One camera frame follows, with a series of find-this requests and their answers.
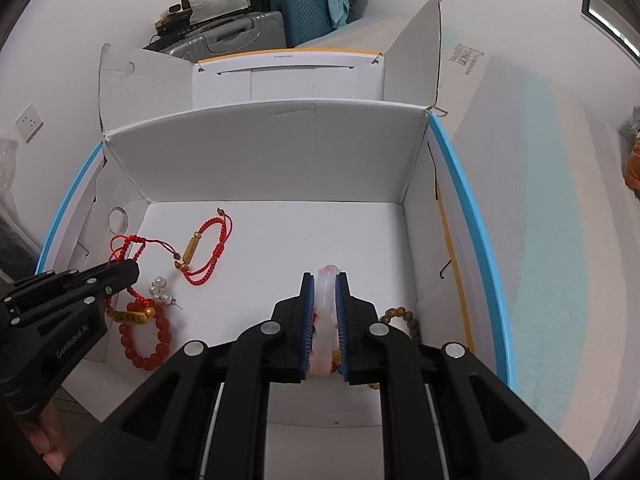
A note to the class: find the striped orange pillow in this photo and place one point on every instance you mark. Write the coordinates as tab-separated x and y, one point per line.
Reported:
632	160

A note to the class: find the white wall socket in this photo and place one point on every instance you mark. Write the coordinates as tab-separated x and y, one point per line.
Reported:
28	122

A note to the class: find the blue and yellow cardboard box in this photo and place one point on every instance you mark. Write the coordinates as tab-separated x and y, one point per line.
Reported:
280	160

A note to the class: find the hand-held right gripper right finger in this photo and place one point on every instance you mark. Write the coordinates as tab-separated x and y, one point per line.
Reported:
342	320

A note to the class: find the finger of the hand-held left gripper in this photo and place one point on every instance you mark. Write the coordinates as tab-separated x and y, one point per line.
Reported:
115	275
50	276

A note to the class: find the pearl earring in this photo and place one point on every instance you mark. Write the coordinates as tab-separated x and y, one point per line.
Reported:
160	292

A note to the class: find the grey suitcase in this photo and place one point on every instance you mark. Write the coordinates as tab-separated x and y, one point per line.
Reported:
235	35

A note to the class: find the teal suitcase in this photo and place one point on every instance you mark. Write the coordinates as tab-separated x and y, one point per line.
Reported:
300	10

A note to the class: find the light blue cloth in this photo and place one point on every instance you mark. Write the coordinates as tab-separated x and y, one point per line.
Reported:
336	0

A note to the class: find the person's left hand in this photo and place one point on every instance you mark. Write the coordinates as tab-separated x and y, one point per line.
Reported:
47	440

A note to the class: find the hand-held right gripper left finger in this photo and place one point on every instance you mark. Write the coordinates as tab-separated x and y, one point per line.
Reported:
306	320

